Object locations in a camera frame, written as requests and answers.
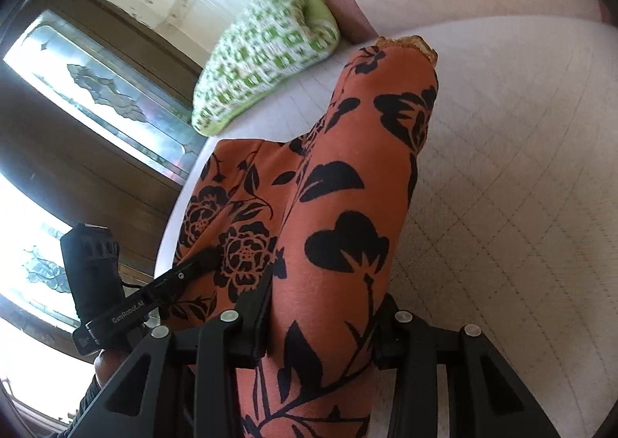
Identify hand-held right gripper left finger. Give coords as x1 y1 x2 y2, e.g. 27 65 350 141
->
87 268 277 438

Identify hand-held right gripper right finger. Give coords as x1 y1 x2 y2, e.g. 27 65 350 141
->
372 295 546 438

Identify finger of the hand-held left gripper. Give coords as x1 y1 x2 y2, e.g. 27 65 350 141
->
181 249 229 283

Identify orange black floral cloth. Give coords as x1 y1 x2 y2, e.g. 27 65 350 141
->
171 35 440 438

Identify person's left forearm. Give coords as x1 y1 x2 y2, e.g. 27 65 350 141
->
72 351 126 419

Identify stained glass window pane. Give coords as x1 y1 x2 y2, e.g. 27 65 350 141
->
2 8 208 180
0 175 83 328

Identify wooden glass-panel door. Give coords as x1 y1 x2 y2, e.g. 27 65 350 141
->
0 0 218 419

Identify green white patterned pillow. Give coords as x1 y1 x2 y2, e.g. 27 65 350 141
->
192 0 341 137

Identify pink quilted bed cover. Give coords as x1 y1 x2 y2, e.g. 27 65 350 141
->
154 15 618 438

